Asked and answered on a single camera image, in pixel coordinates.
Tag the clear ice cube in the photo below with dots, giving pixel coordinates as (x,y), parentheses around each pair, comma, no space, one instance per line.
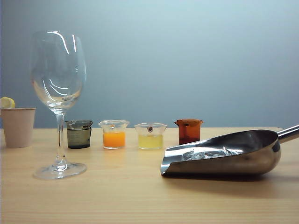
(213,156)
(192,156)
(232,151)

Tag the stainless steel ice scoop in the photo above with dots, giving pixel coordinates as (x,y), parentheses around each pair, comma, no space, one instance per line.
(257,161)

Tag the clear beaker with yellow liquid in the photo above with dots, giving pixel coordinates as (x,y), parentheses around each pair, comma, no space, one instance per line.
(150,141)

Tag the amber glass beaker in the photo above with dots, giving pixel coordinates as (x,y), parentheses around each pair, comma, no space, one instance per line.
(189,133)

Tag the clear beaker with orange juice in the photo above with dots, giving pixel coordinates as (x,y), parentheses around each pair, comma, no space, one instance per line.
(114,140)

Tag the smoky grey glass beaker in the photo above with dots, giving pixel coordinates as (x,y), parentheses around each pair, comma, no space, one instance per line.
(78,137)

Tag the clear wine glass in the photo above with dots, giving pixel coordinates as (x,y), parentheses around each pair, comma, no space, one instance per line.
(59,140)

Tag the beige paper cup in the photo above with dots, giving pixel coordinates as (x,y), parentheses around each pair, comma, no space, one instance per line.
(18,128)

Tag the yellow lemon slice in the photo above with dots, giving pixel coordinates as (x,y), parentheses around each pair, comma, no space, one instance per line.
(6,102)

